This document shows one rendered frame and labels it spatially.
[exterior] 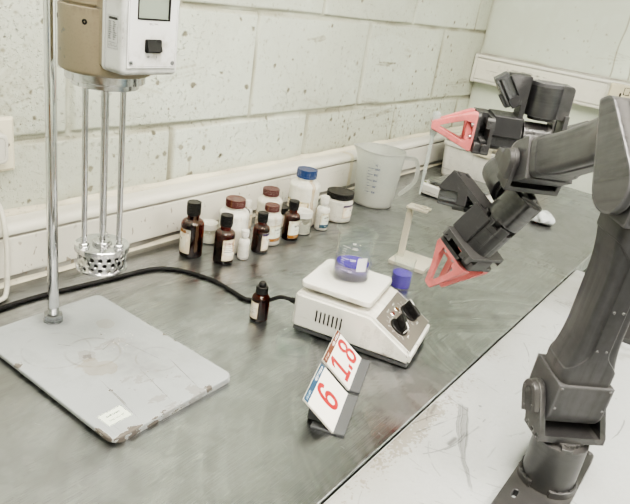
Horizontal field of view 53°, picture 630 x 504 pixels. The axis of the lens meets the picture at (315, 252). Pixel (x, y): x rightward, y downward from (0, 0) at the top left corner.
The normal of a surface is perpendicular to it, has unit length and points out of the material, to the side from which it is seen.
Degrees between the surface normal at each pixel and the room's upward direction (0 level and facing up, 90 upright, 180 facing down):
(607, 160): 90
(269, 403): 0
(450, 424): 0
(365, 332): 90
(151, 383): 0
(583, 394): 93
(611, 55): 90
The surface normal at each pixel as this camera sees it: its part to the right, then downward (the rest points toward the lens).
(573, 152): -0.99, -0.05
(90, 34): 0.01, 0.39
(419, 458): 0.14, -0.91
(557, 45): -0.59, 0.23
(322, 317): -0.40, 0.30
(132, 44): 0.79, 0.34
